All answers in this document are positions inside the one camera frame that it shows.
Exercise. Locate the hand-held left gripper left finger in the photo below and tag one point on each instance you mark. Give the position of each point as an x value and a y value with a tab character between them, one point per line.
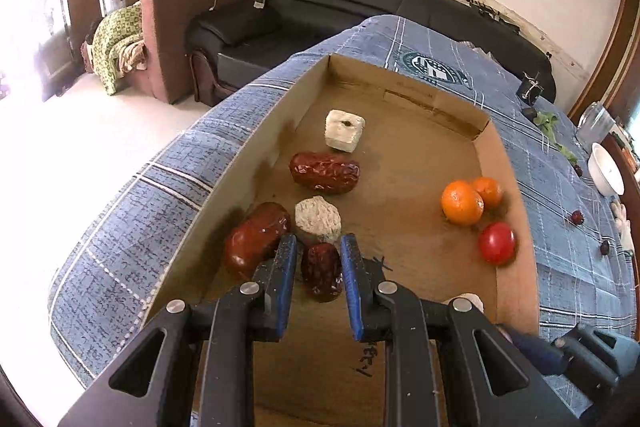
285	287

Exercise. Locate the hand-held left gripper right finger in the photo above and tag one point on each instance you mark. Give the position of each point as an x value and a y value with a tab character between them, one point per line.
352	287

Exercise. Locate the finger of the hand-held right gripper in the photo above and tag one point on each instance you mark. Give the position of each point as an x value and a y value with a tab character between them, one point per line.
535	352

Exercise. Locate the small dark red date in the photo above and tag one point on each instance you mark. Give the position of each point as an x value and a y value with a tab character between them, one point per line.
321	269

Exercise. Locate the glossy red date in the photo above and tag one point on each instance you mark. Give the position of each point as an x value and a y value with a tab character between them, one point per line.
255	234

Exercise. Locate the medium white cut chunk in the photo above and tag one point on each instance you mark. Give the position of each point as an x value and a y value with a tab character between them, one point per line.
317	219

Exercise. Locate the red tomato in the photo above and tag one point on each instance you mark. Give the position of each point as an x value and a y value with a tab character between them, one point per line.
496	243

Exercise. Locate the large wrinkled red date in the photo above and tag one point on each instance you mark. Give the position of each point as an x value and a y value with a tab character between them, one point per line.
325	172

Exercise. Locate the medium orange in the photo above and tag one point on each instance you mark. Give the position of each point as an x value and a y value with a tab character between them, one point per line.
462	203

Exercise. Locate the cardboard box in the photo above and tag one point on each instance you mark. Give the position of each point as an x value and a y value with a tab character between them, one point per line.
400	147

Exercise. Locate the large white cut chunk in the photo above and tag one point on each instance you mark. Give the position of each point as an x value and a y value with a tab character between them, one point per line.
345	130

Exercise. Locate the small orange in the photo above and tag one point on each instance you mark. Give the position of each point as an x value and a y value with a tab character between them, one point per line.
491	191

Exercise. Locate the dark purple passion fruit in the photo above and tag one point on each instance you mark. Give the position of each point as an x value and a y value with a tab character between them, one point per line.
576	217

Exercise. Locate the blue plaid bed sheet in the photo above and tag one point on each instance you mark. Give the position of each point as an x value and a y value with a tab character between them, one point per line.
150	207

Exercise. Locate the white bowl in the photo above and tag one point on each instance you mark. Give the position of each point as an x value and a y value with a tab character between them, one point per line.
607	169

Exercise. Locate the green leaves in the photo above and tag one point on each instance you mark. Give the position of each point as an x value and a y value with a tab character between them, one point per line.
550	123

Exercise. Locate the clear plastic container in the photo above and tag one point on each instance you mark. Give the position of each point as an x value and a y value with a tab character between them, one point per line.
595	124

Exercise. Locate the brown armchair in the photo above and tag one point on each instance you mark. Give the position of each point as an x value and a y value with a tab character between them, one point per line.
165	22

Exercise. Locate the green patterned blanket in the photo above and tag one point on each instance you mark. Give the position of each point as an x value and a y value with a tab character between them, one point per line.
117	32

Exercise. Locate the wooden door frame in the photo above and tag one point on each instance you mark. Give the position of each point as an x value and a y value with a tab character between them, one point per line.
615	57

